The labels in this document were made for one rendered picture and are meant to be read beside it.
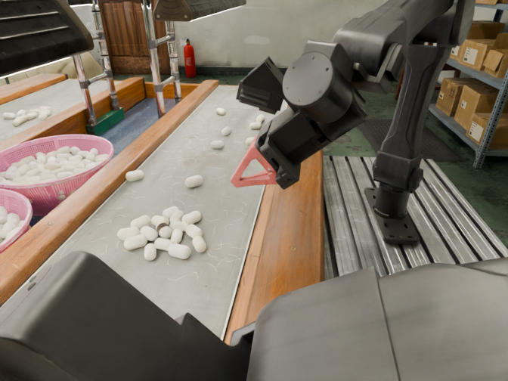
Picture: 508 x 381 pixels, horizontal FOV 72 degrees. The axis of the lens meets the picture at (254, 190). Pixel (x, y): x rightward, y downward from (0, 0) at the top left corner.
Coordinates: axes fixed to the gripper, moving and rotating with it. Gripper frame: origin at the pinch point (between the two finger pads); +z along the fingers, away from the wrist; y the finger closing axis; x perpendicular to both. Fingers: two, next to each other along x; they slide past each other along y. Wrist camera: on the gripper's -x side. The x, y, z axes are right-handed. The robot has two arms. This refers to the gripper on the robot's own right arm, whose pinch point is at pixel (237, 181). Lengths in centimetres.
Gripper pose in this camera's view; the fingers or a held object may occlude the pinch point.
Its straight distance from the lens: 51.5
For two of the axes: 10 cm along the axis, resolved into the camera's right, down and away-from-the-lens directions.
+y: -1.6, 5.0, -8.5
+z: -7.6, 4.9, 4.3
